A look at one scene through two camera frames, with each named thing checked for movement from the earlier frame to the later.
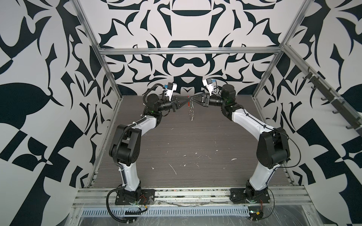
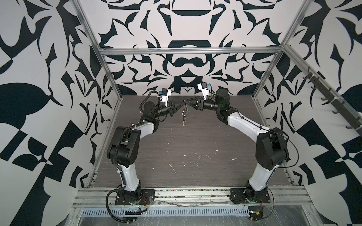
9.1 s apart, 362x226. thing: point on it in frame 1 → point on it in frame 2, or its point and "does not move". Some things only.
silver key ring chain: [191, 111] → [184, 114]
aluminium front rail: [104, 197] does not move
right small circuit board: [255, 213] does not move
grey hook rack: [341, 108] does not move
